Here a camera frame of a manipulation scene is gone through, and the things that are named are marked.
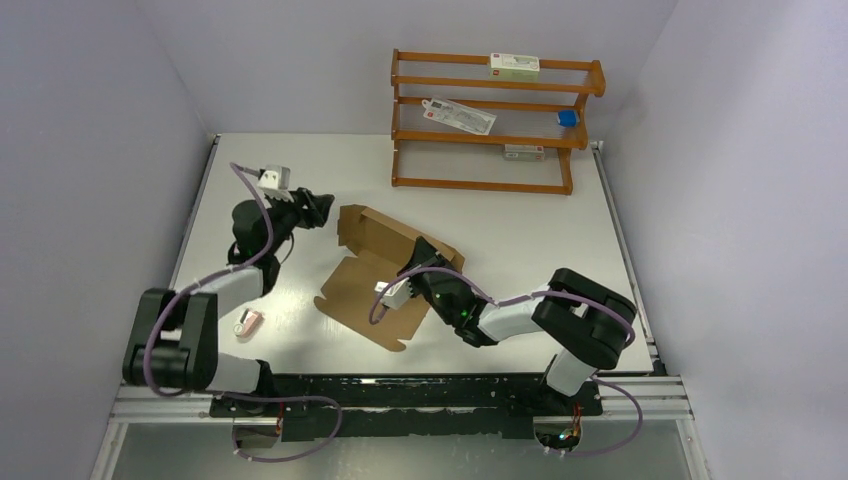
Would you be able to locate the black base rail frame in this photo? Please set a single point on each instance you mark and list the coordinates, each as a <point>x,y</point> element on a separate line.
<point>514,406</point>

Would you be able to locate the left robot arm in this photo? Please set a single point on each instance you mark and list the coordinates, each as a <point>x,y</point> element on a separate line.
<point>174,340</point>

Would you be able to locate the pink white small object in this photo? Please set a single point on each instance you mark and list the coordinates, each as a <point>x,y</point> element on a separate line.
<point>247,323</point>

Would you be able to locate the white box lower shelf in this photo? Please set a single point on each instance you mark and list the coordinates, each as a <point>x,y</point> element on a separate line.
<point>528,153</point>

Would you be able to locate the orange wooden shelf rack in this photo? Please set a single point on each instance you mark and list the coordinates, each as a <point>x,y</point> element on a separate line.
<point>526,112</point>

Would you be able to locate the white flat package middle shelf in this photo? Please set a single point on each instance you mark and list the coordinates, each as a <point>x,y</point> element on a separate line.
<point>458,116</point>

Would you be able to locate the blue small cube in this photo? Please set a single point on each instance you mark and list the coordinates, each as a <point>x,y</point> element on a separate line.
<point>568,118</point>

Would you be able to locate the white green box top shelf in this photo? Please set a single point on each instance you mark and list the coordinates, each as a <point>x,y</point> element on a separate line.
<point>514,67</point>

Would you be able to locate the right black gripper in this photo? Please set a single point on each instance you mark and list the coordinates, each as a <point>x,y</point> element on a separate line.
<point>422,253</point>

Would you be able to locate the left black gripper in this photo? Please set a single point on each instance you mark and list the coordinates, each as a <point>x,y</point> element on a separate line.
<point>316,211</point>

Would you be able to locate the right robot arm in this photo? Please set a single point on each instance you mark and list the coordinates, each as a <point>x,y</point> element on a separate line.
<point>592,324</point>

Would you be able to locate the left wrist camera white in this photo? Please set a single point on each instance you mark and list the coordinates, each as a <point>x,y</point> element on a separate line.
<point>274,183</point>

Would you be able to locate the brown cardboard box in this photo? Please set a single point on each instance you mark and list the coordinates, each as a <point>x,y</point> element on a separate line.
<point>380,247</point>

